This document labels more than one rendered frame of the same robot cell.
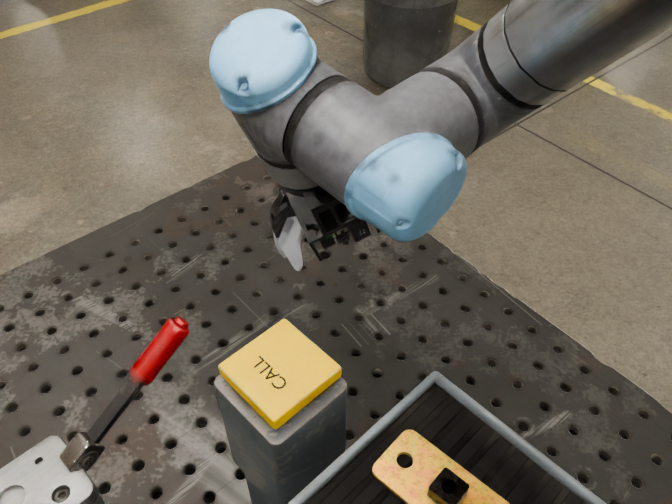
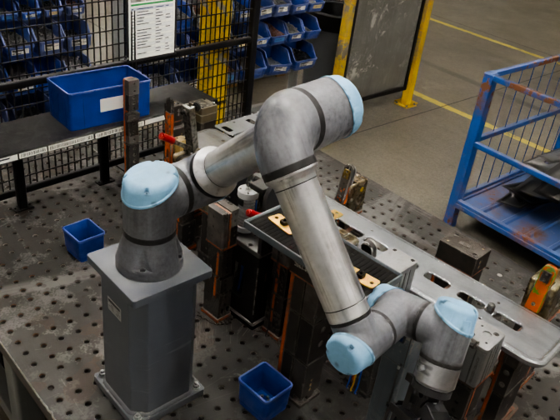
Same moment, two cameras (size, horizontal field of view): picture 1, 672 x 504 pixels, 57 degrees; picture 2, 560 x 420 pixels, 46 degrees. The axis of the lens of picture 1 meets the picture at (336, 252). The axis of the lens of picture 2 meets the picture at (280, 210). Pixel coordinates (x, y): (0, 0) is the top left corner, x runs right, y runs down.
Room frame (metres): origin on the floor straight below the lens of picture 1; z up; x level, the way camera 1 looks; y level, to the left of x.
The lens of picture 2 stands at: (1.28, -0.35, 2.01)
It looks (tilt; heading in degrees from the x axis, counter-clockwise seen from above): 31 degrees down; 175
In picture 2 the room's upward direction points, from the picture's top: 7 degrees clockwise
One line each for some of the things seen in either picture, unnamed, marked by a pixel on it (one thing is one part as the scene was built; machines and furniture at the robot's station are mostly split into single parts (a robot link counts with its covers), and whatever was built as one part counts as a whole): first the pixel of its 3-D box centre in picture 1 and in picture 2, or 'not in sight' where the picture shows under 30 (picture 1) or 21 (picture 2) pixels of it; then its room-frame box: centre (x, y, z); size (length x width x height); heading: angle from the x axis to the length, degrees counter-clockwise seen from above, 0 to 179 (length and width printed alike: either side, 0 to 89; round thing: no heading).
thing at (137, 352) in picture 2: not in sight; (149, 328); (0.07, -0.53, 0.90); 0.21 x 0.21 x 0.40; 40
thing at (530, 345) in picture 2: not in sight; (336, 220); (-0.34, -0.04, 1.00); 1.38 x 0.22 x 0.02; 44
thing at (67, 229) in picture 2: not in sight; (84, 241); (-0.49, -0.81, 0.74); 0.11 x 0.10 x 0.09; 44
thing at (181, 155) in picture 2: not in sight; (184, 202); (-0.57, -0.50, 0.88); 0.07 x 0.06 x 0.35; 134
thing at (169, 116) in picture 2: not in sight; (168, 169); (-0.65, -0.57, 0.95); 0.03 x 0.01 x 0.50; 44
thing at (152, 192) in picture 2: not in sight; (152, 197); (0.06, -0.52, 1.27); 0.13 x 0.12 x 0.14; 137
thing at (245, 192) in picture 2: not in sight; (254, 240); (-0.28, -0.28, 0.94); 0.18 x 0.13 x 0.49; 44
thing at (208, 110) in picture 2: not in sight; (201, 147); (-0.97, -0.48, 0.88); 0.08 x 0.08 x 0.36; 44
